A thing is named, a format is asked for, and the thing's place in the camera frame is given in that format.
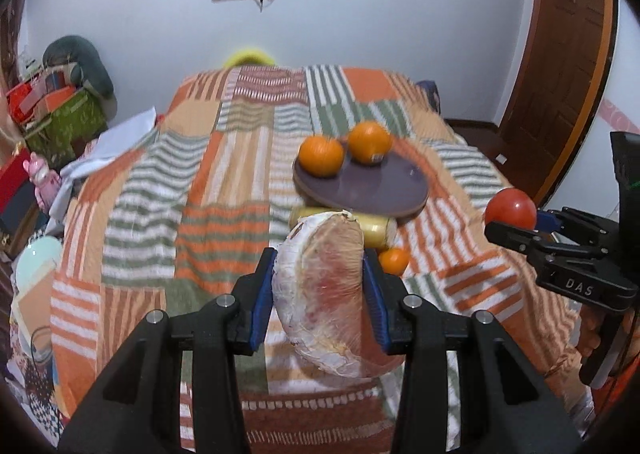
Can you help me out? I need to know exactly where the red tomato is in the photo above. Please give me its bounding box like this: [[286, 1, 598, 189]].
[[484, 188, 537, 230]]

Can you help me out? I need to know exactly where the small mandarin orange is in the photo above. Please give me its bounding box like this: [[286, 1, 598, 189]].
[[378, 247, 410, 278]]

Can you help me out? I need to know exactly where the green sugarcane piece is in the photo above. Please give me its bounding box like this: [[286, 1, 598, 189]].
[[288, 206, 398, 249]]

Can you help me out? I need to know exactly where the peeled pomelo half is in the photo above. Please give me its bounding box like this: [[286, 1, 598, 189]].
[[271, 211, 404, 379]]

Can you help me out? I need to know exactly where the large orange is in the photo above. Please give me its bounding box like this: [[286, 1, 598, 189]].
[[297, 135, 345, 178]]

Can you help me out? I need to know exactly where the person's hand on handle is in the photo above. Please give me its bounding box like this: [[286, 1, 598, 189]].
[[576, 305, 605, 359]]

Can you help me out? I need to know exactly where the dark purple round plate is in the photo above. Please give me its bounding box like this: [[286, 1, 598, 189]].
[[293, 151, 428, 218]]

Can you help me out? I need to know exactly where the brown wooden door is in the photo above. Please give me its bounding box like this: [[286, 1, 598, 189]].
[[499, 0, 618, 204]]

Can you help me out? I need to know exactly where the striped patchwork bedspread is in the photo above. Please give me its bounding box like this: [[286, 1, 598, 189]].
[[51, 66, 588, 453]]

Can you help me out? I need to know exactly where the orange with sticker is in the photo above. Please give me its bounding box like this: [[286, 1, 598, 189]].
[[347, 121, 393, 166]]

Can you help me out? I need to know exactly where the pink toy figure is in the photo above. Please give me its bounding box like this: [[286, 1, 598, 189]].
[[23, 152, 62, 214]]

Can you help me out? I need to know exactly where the white cloth beside bed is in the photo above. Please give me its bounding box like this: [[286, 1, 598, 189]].
[[49, 107, 157, 222]]

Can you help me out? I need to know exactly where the green patterned box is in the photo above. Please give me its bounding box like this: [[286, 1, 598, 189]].
[[25, 89, 107, 168]]

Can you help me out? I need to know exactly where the orange red boxes stack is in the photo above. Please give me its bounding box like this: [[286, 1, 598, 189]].
[[6, 64, 77, 126]]

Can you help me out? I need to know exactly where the yellow pillow behind bed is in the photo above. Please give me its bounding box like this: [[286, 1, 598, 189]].
[[222, 48, 276, 69]]

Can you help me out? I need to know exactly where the grey neck pillow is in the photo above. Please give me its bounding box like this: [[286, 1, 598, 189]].
[[42, 35, 114, 99]]

